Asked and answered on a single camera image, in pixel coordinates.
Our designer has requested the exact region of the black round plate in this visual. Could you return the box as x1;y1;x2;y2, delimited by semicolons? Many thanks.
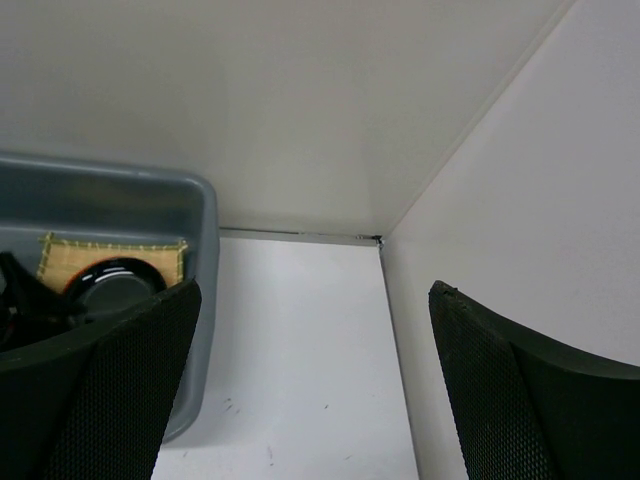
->
62;257;167;324

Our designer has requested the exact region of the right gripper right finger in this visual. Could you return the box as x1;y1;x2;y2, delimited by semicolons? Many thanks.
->
429;281;639;479

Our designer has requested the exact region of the grey plastic bin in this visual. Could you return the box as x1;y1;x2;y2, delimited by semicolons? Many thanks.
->
1;152;220;442

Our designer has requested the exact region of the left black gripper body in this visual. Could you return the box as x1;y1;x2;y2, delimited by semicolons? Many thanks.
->
1;251;85;352

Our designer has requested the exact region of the bamboo woven mat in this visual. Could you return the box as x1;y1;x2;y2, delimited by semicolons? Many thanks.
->
36;232;188;293

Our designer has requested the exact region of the orange plastic plate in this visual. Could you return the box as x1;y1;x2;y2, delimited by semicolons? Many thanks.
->
61;268;91;295

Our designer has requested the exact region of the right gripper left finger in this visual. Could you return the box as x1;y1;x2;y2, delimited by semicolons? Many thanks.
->
1;280;201;479

